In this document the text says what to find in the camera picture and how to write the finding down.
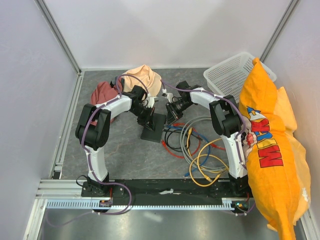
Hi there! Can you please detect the black network switch box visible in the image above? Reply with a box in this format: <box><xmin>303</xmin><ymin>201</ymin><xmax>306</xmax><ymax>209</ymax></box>
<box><xmin>140</xmin><ymin>113</ymin><xmax>166</xmax><ymax>143</ymax></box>

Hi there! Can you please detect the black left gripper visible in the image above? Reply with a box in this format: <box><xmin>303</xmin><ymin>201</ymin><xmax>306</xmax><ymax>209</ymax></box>
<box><xmin>129</xmin><ymin>104</ymin><xmax>155</xmax><ymax>132</ymax></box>

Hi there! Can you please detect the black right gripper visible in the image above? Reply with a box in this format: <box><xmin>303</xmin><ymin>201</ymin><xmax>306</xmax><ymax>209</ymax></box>
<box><xmin>166</xmin><ymin>99</ymin><xmax>194</xmax><ymax>127</ymax></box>

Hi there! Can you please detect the black power cable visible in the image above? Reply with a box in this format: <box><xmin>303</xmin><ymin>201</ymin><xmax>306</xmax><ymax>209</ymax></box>
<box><xmin>162</xmin><ymin>126</ymin><xmax>193</xmax><ymax>152</ymax></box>

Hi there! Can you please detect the grey slotted cable duct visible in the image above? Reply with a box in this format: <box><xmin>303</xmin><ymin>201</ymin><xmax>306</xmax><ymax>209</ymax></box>
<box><xmin>46</xmin><ymin>198</ymin><xmax>249</xmax><ymax>211</ymax></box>

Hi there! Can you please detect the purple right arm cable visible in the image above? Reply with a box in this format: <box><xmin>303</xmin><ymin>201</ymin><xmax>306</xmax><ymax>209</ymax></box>
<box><xmin>161</xmin><ymin>79</ymin><xmax>256</xmax><ymax>217</ymax></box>

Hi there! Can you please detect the orange cartoon pillow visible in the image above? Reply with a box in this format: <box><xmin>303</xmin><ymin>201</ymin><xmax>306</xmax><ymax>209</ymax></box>
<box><xmin>239</xmin><ymin>58</ymin><xmax>311</xmax><ymax>240</ymax></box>

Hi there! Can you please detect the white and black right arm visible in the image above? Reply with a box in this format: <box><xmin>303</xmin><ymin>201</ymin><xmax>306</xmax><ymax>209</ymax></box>
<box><xmin>166</xmin><ymin>81</ymin><xmax>248</xmax><ymax>179</ymax></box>

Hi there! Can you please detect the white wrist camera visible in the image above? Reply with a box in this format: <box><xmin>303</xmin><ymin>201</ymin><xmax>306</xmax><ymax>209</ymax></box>
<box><xmin>144</xmin><ymin>96</ymin><xmax>158</xmax><ymax>109</ymax></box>
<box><xmin>161</xmin><ymin>88</ymin><xmax>174</xmax><ymax>103</ymax></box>

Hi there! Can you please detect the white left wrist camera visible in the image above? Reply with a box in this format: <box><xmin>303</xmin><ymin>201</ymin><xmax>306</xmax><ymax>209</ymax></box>
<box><xmin>144</xmin><ymin>96</ymin><xmax>158</xmax><ymax>109</ymax></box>

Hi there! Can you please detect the blue ethernet cable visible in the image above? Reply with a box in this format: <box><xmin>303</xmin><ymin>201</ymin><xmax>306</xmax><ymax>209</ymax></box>
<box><xmin>163</xmin><ymin>124</ymin><xmax>226</xmax><ymax>178</ymax></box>

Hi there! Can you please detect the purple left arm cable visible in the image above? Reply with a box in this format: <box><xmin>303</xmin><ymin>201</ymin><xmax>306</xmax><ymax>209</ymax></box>
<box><xmin>46</xmin><ymin>74</ymin><xmax>151</xmax><ymax>227</ymax></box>

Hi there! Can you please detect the yellow ethernet cable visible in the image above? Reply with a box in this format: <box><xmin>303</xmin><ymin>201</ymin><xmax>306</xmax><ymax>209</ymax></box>
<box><xmin>189</xmin><ymin>137</ymin><xmax>227</xmax><ymax>188</ymax></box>
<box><xmin>186</xmin><ymin>127</ymin><xmax>230</xmax><ymax>173</ymax></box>

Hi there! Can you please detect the red crumpled shirt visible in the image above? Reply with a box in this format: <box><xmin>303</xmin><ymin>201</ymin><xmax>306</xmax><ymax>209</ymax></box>
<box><xmin>90</xmin><ymin>76</ymin><xmax>125</xmax><ymax>123</ymax></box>

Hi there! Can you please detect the long red ethernet cable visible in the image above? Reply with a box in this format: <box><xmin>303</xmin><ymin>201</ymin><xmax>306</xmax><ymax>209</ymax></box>
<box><xmin>209</xmin><ymin>138</ymin><xmax>227</xmax><ymax>151</ymax></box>

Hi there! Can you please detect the peach bucket hat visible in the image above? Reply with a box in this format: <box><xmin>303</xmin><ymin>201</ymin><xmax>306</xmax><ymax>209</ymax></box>
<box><xmin>122</xmin><ymin>65</ymin><xmax>162</xmax><ymax>97</ymax></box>

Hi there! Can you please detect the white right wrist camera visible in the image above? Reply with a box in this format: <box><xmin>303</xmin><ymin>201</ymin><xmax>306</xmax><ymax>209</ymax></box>
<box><xmin>161</xmin><ymin>88</ymin><xmax>174</xmax><ymax>103</ymax></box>

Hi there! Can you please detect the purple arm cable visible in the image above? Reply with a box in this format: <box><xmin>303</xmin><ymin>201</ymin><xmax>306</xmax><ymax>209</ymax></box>
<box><xmin>161</xmin><ymin>79</ymin><xmax>256</xmax><ymax>217</ymax></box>
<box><xmin>46</xmin><ymin>74</ymin><xmax>151</xmax><ymax>227</ymax></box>

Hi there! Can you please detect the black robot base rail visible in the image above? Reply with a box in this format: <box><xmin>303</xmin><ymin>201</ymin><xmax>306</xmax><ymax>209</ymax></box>
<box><xmin>81</xmin><ymin>178</ymin><xmax>253</xmax><ymax>206</ymax></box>

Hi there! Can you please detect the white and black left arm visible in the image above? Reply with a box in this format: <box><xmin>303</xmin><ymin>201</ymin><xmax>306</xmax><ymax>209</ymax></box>
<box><xmin>75</xmin><ymin>85</ymin><xmax>156</xmax><ymax>197</ymax></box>

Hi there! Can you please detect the white plastic basket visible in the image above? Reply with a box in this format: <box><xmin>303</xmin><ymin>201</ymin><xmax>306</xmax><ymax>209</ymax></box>
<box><xmin>202</xmin><ymin>51</ymin><xmax>277</xmax><ymax>105</ymax></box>

